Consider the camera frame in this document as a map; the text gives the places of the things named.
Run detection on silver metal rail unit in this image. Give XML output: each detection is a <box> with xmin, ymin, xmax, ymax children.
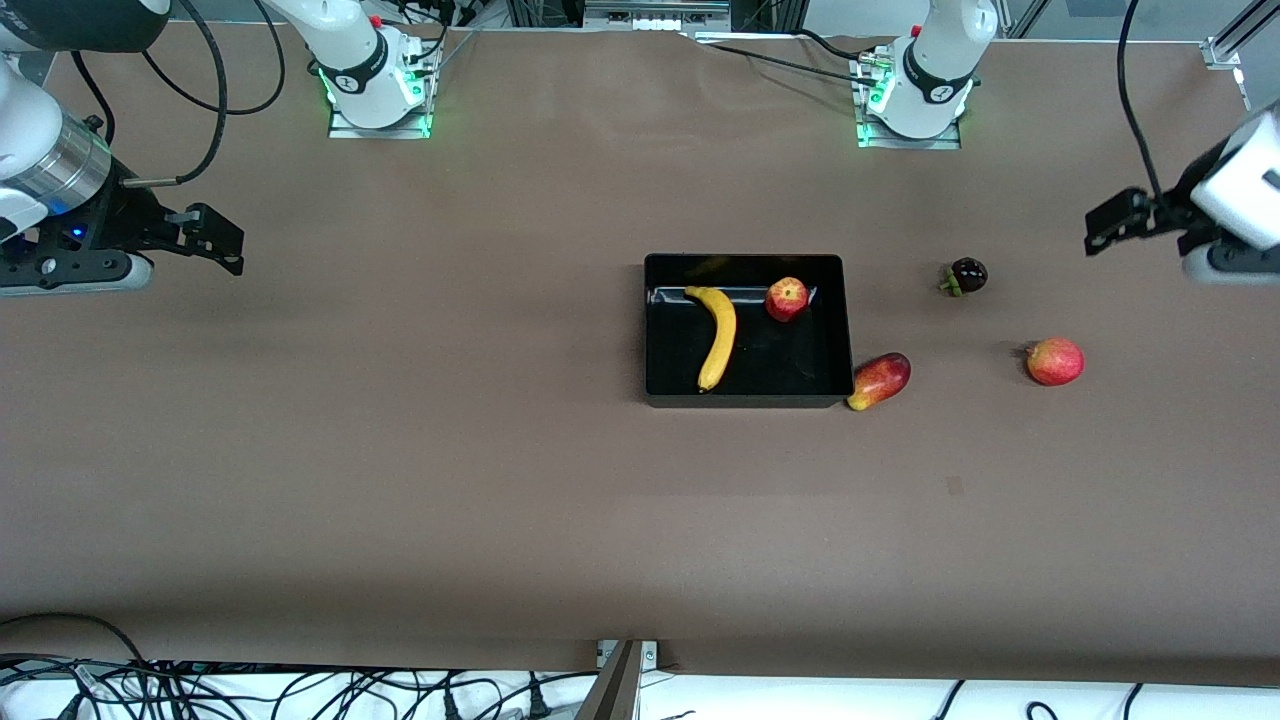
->
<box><xmin>583</xmin><ymin>0</ymin><xmax>733</xmax><ymax>33</ymax></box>

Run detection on black looping cable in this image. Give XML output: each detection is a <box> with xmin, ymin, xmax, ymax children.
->
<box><xmin>0</xmin><ymin>612</ymin><xmax>151</xmax><ymax>669</ymax></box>

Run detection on yellow banana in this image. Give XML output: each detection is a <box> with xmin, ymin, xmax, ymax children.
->
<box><xmin>684</xmin><ymin>285</ymin><xmax>738</xmax><ymax>394</ymax></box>

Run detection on small red apple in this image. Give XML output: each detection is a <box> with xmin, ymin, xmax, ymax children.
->
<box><xmin>765</xmin><ymin>277</ymin><xmax>810</xmax><ymax>323</ymax></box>

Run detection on aluminium corner profile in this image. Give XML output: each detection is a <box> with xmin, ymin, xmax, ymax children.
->
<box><xmin>1203</xmin><ymin>0</ymin><xmax>1280</xmax><ymax>111</ymax></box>

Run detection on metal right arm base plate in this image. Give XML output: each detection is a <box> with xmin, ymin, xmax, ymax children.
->
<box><xmin>328</xmin><ymin>45</ymin><xmax>441</xmax><ymax>140</ymax></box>

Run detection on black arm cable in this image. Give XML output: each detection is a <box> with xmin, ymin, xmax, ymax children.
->
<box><xmin>1117</xmin><ymin>0</ymin><xmax>1166</xmax><ymax>201</ymax></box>
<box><xmin>70</xmin><ymin>0</ymin><xmax>286</xmax><ymax>189</ymax></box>

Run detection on grey aluminium post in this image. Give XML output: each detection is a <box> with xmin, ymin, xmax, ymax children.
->
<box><xmin>575</xmin><ymin>640</ymin><xmax>641</xmax><ymax>720</ymax></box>

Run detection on tangled black cables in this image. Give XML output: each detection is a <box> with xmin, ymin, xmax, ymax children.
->
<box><xmin>0</xmin><ymin>655</ymin><xmax>601</xmax><ymax>720</ymax></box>

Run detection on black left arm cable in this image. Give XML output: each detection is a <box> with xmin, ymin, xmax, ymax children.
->
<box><xmin>1117</xmin><ymin>0</ymin><xmax>1166</xmax><ymax>201</ymax></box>

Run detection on black cable on table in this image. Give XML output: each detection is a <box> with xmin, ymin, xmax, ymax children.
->
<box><xmin>700</xmin><ymin>28</ymin><xmax>886</xmax><ymax>89</ymax></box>

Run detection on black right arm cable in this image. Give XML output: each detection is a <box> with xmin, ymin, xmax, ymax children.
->
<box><xmin>70</xmin><ymin>0</ymin><xmax>286</xmax><ymax>189</ymax></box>

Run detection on red apple far right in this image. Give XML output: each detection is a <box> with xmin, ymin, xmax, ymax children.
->
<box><xmin>1025</xmin><ymin>337</ymin><xmax>1086</xmax><ymax>387</ymax></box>

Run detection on red yellow mango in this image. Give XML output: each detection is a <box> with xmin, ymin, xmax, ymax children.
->
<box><xmin>846</xmin><ymin>352</ymin><xmax>913</xmax><ymax>412</ymax></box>

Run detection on dark purple mangosteen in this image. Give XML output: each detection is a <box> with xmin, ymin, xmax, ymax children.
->
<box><xmin>938</xmin><ymin>257</ymin><xmax>989</xmax><ymax>298</ymax></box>

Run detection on black plastic box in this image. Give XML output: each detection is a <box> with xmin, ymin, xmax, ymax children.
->
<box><xmin>643</xmin><ymin>252</ymin><xmax>856</xmax><ymax>409</ymax></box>

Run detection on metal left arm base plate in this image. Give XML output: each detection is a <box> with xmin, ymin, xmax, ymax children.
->
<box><xmin>852</xmin><ymin>50</ymin><xmax>963</xmax><ymax>151</ymax></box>

